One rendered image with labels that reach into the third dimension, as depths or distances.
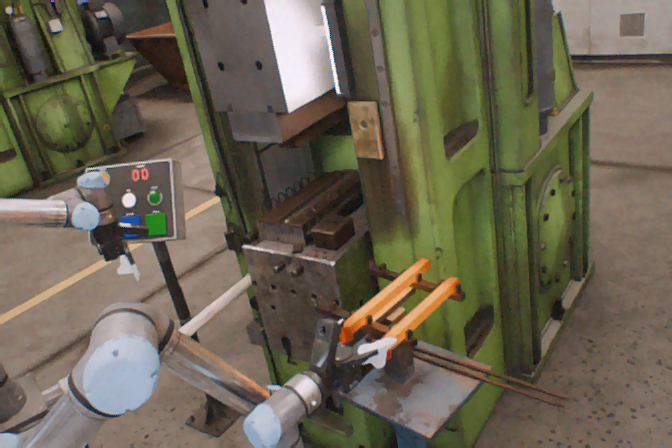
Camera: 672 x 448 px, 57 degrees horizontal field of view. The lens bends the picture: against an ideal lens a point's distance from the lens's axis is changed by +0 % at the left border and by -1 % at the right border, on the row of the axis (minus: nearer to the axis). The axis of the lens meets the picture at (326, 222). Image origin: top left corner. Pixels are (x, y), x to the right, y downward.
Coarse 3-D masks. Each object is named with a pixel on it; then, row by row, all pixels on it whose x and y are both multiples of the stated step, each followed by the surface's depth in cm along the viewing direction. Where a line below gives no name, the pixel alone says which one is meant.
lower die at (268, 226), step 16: (320, 176) 237; (352, 176) 228; (304, 192) 223; (352, 192) 221; (288, 208) 213; (304, 208) 209; (320, 208) 208; (256, 224) 211; (272, 224) 207; (288, 224) 202; (304, 224) 200; (272, 240) 211; (288, 240) 206; (304, 240) 201
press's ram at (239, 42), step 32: (192, 0) 181; (224, 0) 174; (256, 0) 168; (288, 0) 174; (320, 0) 186; (224, 32) 180; (256, 32) 173; (288, 32) 176; (320, 32) 184; (224, 64) 186; (256, 64) 179; (288, 64) 177; (320, 64) 189; (224, 96) 192; (256, 96) 184; (288, 96) 179
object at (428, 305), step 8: (448, 280) 160; (456, 280) 159; (440, 288) 157; (448, 288) 157; (432, 296) 155; (440, 296) 155; (448, 296) 157; (424, 304) 153; (432, 304) 152; (416, 312) 150; (424, 312) 150; (408, 320) 148; (416, 320) 148; (400, 328) 146; (408, 328) 146; (384, 336) 144; (392, 336) 144; (400, 336) 144; (368, 368) 138
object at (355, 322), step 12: (420, 264) 169; (408, 276) 165; (396, 288) 161; (372, 300) 158; (384, 300) 158; (360, 312) 155; (372, 312) 155; (348, 324) 151; (360, 324) 153; (348, 336) 149
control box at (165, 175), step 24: (96, 168) 224; (120, 168) 221; (144, 168) 219; (168, 168) 217; (120, 192) 221; (144, 192) 219; (168, 192) 217; (120, 216) 221; (144, 216) 219; (168, 216) 216; (144, 240) 218; (168, 240) 220
